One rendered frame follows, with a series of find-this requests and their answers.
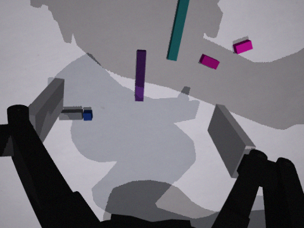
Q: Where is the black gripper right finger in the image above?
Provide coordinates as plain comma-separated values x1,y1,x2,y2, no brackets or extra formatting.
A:
207,104,304,228

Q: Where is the magenta rod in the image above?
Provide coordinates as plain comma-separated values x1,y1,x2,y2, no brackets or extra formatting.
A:
199,54,220,69
233,39,253,54

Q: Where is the teal long rectangular bar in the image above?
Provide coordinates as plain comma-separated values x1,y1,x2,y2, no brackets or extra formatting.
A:
167,0,189,61

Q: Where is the purple rod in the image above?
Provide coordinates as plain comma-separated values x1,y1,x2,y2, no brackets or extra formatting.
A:
135,49,146,101

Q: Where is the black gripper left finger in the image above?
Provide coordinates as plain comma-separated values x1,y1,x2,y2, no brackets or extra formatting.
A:
0,78,105,228

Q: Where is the grey rod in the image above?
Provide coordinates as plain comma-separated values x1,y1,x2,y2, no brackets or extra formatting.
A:
59,109,83,120

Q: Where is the small blue cube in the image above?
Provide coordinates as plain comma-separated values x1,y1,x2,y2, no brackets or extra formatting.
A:
83,110,93,120

